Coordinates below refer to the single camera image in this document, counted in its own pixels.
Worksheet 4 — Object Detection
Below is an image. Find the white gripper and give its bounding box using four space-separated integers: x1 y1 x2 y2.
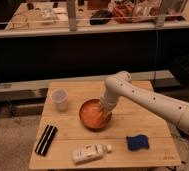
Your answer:
100 91 119 112

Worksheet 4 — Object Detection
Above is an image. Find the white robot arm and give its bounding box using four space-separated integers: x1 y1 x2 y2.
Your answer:
100 71 189 171

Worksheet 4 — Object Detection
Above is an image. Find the orange ceramic bowl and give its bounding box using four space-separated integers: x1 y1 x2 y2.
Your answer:
79 99 112 130

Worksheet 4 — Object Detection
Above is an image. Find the translucent plastic cup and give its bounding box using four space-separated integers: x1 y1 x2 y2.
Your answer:
51 89 68 111

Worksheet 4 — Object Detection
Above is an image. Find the blue sponge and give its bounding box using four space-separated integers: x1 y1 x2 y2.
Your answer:
126 134 149 151

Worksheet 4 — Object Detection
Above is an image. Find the white plastic bottle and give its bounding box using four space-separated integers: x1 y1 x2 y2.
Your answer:
72 144 112 164

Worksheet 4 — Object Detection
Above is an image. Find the black white striped case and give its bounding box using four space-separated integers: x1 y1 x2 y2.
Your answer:
35 125 57 156

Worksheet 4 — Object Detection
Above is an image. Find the black bag on bench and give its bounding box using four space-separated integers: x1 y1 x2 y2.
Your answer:
90 10 112 25

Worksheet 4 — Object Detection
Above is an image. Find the orange tool on bench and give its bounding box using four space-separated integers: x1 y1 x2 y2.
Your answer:
112 4 133 23

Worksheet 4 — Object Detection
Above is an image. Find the metal rail beam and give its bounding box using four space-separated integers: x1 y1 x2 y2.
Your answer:
0 70 173 102

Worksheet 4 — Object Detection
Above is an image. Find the metal frame post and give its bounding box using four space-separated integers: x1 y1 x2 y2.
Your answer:
66 0 77 31

